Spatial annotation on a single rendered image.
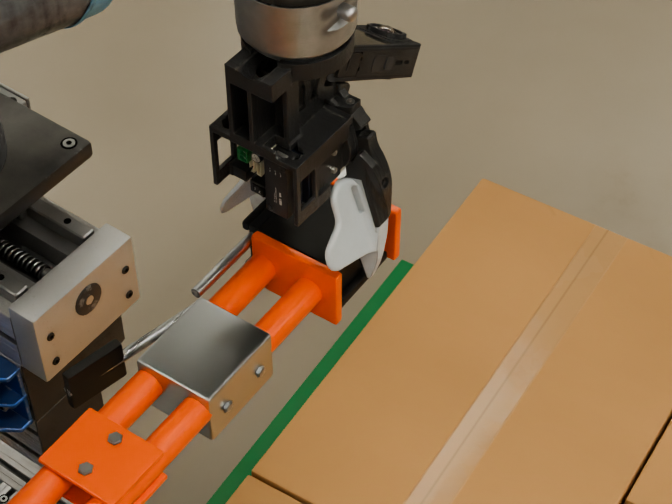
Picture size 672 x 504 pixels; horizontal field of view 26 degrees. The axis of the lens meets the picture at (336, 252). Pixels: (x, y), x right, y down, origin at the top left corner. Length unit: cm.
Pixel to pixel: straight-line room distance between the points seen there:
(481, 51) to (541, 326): 134
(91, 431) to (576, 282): 114
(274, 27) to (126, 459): 28
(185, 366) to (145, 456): 7
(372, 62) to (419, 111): 206
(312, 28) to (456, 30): 237
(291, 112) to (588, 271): 113
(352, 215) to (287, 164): 10
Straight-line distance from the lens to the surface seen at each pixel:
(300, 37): 87
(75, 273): 138
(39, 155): 144
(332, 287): 101
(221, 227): 279
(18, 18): 134
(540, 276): 198
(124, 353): 100
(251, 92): 89
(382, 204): 99
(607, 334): 193
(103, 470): 93
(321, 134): 93
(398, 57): 100
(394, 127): 299
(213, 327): 99
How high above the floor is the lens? 201
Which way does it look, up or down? 47 degrees down
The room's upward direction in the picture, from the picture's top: straight up
